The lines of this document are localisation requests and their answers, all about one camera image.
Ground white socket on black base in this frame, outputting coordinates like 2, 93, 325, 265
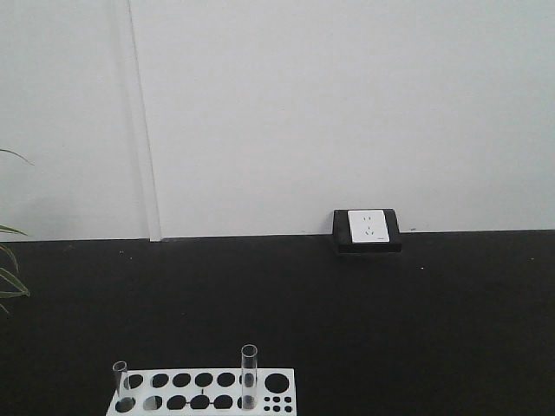
332, 209, 402, 255

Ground tall clear test tube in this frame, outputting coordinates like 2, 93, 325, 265
241, 344, 258, 411

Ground green plant leaves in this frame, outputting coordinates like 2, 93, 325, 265
1, 148, 34, 315

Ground white test tube rack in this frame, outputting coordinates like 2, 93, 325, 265
106, 368, 297, 415

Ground short clear test tube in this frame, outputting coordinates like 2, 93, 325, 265
112, 361, 129, 400

